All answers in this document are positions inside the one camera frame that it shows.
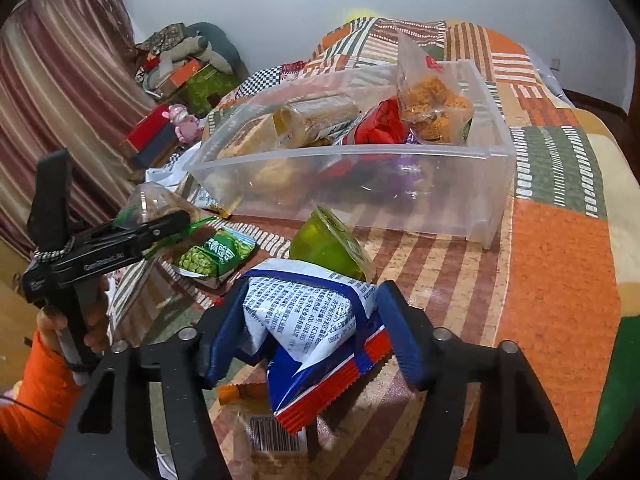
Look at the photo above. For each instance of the person's left hand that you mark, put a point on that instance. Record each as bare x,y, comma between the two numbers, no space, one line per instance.
97,320

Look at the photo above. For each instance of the yellow curved object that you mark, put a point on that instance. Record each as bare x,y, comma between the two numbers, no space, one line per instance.
357,14

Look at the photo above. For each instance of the patchwork blanket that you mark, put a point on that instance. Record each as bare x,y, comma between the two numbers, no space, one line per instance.
550,260

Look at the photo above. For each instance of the purple yellow snack packet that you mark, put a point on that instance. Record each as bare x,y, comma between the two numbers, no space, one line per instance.
412,170

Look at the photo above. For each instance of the red snack packet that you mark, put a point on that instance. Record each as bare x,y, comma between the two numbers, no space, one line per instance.
380,125

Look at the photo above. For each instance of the blue white snack packet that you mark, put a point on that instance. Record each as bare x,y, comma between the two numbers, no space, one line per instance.
310,320

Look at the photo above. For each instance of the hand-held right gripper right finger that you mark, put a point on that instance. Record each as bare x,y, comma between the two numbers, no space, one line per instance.
400,330

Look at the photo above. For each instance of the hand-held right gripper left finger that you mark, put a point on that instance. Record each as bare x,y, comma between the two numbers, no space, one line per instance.
220,330

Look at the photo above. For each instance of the green jelly cup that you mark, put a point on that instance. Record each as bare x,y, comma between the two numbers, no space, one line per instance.
320,245

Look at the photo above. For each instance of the clear plastic container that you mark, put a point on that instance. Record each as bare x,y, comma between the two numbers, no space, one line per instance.
450,185

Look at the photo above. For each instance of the clear biscuit tube pack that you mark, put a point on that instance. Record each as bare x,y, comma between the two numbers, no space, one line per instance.
315,117

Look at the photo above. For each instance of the yellow cracker packet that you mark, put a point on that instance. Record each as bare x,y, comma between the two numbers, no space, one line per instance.
247,140

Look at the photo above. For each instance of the small yellow wrapper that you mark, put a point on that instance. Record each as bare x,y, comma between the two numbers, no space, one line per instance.
215,207

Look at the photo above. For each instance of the pile of cushions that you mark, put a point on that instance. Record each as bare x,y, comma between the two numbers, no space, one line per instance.
200,45

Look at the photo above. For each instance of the clear bag of orange crackers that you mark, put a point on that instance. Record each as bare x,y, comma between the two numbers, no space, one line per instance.
430,105

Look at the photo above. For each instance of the red box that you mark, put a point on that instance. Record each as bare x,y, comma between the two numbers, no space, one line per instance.
150,132

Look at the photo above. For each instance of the white wall socket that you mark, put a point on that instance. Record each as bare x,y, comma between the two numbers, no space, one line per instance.
555,64

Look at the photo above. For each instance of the striped red curtain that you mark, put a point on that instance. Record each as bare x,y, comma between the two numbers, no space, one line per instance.
65,85

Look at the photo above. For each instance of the white plastic bag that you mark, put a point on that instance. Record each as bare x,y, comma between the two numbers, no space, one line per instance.
165,174

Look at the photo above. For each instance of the pink plush toy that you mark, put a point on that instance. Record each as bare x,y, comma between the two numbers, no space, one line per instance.
185,122

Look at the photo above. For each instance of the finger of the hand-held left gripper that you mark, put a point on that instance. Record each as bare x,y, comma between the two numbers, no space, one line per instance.
160,225

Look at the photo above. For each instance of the orange cardboard box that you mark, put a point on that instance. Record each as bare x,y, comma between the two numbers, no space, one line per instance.
187,72

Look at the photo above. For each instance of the green pea snack packet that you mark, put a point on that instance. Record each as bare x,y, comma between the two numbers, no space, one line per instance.
215,257

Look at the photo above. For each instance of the green patterned box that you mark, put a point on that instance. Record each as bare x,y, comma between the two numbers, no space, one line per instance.
210,92

